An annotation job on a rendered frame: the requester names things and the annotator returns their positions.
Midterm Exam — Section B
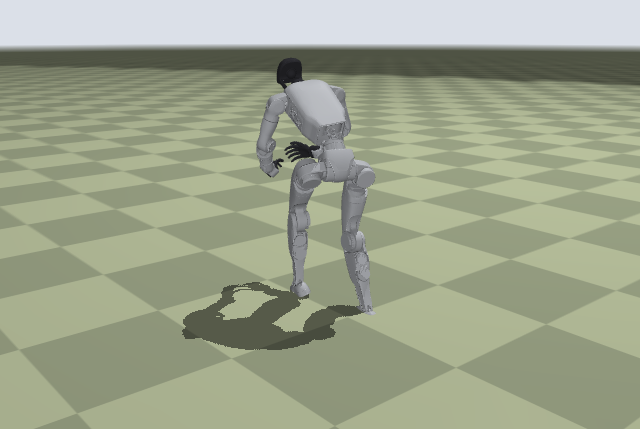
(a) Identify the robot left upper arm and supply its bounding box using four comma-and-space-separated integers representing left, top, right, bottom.
257, 92, 287, 153

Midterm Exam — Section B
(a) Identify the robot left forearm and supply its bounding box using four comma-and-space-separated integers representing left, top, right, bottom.
256, 140, 279, 177

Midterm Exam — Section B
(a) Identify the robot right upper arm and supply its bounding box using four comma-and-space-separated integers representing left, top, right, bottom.
329, 85, 351, 138

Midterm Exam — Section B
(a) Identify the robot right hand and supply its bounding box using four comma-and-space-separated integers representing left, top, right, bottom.
285, 141, 320, 162

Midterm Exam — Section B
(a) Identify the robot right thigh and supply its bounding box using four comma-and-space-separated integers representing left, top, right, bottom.
341, 159, 375, 252

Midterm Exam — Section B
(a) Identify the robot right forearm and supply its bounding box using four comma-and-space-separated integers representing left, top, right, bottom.
311, 138, 344, 159

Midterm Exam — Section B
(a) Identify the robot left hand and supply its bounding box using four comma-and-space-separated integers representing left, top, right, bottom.
266, 158, 284, 177

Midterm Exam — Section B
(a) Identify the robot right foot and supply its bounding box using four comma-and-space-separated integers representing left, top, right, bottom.
356, 306, 376, 315

